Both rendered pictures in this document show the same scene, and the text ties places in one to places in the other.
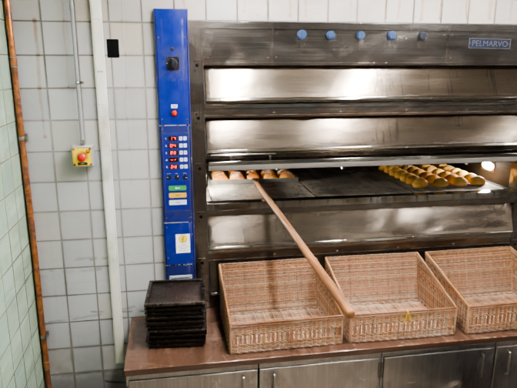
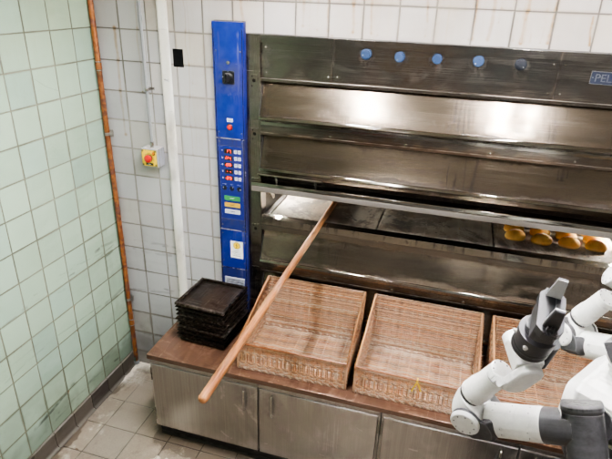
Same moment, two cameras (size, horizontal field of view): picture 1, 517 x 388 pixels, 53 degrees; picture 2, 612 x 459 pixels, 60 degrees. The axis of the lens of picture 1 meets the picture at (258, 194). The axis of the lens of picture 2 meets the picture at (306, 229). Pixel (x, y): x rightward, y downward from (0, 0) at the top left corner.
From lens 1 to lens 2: 1.20 m
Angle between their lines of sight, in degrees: 26
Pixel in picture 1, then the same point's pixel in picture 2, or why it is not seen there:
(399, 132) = (476, 178)
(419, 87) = (508, 127)
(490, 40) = not seen: outside the picture
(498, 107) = not seen: outside the picture
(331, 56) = (400, 81)
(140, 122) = (202, 130)
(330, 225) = (385, 262)
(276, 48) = (337, 68)
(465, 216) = not seen: hidden behind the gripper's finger
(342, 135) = (405, 171)
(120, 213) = (186, 211)
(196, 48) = (253, 62)
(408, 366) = (410, 434)
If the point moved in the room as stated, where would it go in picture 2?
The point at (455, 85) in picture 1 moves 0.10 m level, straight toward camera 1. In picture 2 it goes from (561, 129) to (551, 133)
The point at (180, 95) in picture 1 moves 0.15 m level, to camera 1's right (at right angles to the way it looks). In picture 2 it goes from (235, 109) to (261, 113)
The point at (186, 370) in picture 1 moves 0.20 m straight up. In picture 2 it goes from (195, 370) to (193, 336)
